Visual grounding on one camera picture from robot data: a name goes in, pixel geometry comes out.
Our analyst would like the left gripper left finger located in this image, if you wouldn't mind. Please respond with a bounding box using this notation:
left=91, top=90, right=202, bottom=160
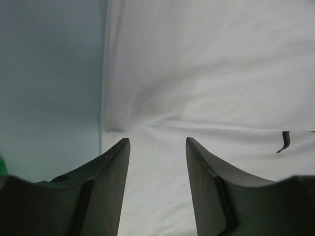
left=34, top=137, right=131, bottom=236

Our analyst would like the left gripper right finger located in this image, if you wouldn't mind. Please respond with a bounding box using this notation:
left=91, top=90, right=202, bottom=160
left=186, top=137, right=281, bottom=236

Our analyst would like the white printed t-shirt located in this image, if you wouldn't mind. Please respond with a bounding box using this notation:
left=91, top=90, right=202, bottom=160
left=102, top=0, right=315, bottom=236

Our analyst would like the green plastic bin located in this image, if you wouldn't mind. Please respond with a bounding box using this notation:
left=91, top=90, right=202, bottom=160
left=0, top=156, right=8, bottom=175

